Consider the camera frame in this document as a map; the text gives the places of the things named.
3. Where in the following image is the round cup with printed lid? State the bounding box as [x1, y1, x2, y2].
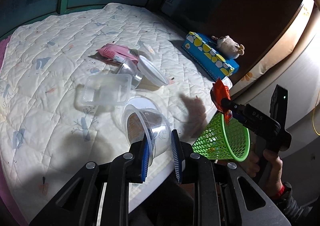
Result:
[121, 104, 171, 165]

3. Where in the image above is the orange Ovaltine cake wrapper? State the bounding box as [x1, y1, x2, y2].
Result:
[210, 78, 232, 125]

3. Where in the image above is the person's right hand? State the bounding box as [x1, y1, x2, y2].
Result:
[244, 144, 284, 198]

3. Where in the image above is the green plastic mesh basket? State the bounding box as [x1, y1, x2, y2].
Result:
[192, 113, 250, 162]

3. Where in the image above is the clear round plastic lid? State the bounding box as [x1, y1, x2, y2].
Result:
[127, 89, 173, 123]

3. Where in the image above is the clear rectangular plastic container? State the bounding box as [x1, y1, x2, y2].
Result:
[74, 74, 132, 108]

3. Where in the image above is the white round plastic lid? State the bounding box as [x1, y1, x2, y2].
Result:
[137, 55, 169, 87]

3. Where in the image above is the small plush toy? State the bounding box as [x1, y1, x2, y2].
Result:
[211, 35, 245, 59]

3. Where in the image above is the clear plastic cup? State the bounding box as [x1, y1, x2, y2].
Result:
[116, 59, 143, 89]

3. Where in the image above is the cream quilted bed cover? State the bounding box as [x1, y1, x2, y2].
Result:
[1, 3, 216, 222]

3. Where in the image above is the blue yellow tissue box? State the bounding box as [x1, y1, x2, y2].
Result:
[182, 32, 239, 81]

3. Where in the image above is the pink snack packet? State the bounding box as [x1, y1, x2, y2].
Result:
[97, 43, 139, 64]

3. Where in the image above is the cream bed headboard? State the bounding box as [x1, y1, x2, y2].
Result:
[231, 0, 319, 100]

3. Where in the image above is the pink foam floor mat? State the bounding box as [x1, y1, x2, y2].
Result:
[0, 34, 28, 226]

